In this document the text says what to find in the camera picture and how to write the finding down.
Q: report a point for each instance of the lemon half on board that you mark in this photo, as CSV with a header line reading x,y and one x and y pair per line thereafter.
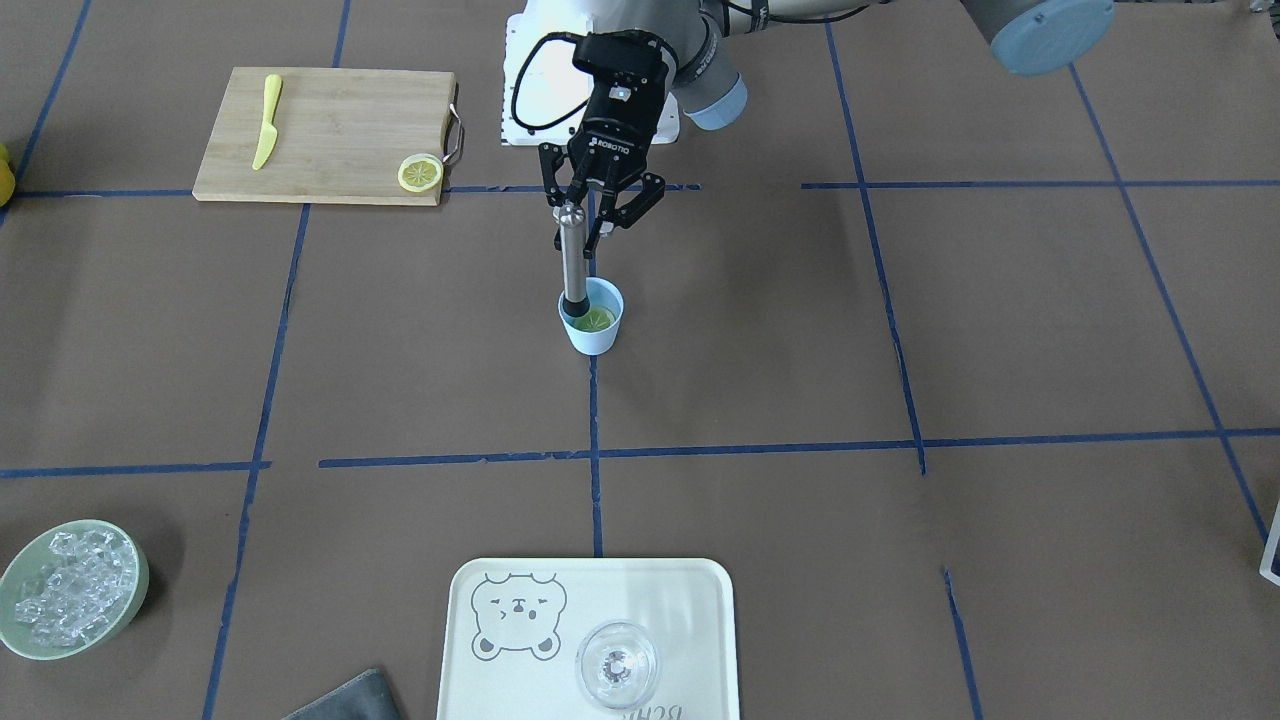
x,y
420,173

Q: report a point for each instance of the clear wine glass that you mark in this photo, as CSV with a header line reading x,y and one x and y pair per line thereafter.
x,y
618,666

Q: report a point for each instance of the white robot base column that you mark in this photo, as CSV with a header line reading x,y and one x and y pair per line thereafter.
x,y
544,91

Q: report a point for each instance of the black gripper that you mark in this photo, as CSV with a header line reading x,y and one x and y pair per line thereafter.
x,y
611,141

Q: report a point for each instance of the green bowl of ice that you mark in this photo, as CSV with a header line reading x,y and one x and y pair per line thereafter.
x,y
71,589

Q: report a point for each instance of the yellow lemon back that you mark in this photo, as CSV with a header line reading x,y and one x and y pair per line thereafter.
x,y
8,181

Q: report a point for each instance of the light blue cup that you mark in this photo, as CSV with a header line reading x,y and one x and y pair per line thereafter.
x,y
601,292

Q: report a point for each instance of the bamboo cutting board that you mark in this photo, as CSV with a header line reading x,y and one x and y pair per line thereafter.
x,y
342,135

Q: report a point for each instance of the metal muddler black tip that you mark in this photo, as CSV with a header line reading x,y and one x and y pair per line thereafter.
x,y
573,231

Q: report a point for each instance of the grey folded cloth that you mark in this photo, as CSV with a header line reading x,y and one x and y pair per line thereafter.
x,y
367,696

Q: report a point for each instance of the lemon slice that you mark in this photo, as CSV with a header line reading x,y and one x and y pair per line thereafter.
x,y
597,319

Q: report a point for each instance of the cream bear tray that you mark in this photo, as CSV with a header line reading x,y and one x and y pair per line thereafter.
x,y
514,627

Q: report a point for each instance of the yellow plastic knife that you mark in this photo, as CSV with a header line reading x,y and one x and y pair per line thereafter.
x,y
268,133

